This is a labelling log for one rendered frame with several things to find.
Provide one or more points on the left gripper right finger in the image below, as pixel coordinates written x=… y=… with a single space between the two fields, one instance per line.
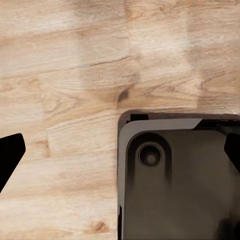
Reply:
x=232 y=149

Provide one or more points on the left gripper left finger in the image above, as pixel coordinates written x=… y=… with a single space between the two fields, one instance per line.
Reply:
x=12 y=149

